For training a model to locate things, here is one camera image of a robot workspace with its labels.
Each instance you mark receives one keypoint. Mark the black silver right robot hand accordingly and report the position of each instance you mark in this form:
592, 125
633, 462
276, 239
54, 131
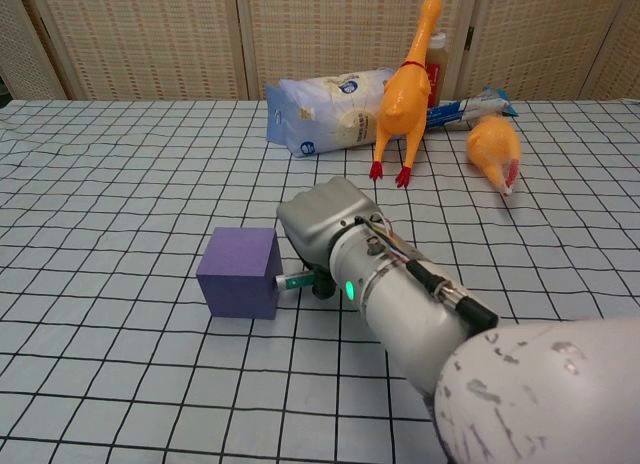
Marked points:
320, 224

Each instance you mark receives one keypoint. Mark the purple foam cube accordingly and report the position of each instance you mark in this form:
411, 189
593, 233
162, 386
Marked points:
235, 274

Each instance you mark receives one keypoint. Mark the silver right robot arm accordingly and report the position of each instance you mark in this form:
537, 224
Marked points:
450, 364

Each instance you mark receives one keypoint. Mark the blue white wet wipes pack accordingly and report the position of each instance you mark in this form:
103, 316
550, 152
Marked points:
330, 114

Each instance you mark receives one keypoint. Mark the yellow rubber chicken toy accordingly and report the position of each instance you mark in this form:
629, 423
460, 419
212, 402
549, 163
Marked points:
402, 104
492, 144

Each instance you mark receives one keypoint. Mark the blue white toothpaste tube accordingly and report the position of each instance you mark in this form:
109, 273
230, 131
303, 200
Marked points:
455, 113

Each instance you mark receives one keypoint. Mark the brown bottle with red label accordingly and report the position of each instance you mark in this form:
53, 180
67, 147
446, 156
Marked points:
438, 64

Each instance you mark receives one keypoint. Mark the small blue packet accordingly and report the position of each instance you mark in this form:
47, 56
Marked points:
502, 96

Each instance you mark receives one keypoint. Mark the white black checked tablecloth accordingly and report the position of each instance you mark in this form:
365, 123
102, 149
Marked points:
125, 359

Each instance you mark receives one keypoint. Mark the beige woven folding screen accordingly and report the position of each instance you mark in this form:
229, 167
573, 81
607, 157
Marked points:
150, 39

